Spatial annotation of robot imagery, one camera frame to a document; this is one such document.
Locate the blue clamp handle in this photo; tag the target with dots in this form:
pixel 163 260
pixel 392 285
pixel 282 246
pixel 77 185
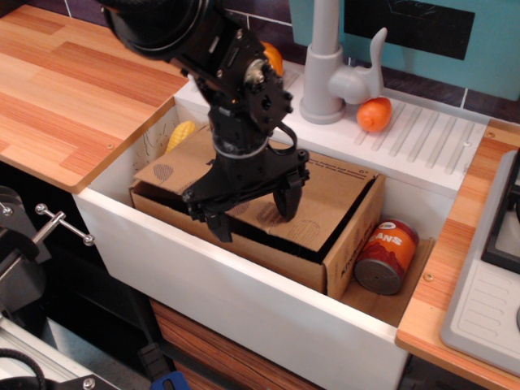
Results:
pixel 172 381

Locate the grey toy faucet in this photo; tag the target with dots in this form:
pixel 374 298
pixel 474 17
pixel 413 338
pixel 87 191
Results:
pixel 329 84

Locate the orange toy carrot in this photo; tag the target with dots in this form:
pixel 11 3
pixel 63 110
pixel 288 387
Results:
pixel 375 114

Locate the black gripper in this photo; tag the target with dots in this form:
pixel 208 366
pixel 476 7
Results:
pixel 234 179

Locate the black chalkboard panel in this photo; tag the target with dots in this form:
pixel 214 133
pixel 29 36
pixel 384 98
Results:
pixel 416 25

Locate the silver cabinet handle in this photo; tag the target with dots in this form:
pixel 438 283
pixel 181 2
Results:
pixel 58 219

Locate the orange beans can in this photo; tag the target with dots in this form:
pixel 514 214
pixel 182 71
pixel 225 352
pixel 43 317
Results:
pixel 386 257

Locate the orange toy pumpkin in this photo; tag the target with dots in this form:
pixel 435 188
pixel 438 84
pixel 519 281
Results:
pixel 274 58

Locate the white toy sink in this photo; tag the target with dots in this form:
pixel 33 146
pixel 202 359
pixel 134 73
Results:
pixel 283 310

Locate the yellow toy corn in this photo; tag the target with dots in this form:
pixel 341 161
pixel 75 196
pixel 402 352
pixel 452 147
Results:
pixel 181 132

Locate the grey toy stove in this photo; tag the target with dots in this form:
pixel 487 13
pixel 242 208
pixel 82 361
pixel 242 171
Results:
pixel 483 316

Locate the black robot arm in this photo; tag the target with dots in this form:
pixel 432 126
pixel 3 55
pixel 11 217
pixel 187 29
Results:
pixel 247 101

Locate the aluminium frame rail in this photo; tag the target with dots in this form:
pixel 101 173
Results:
pixel 29 363

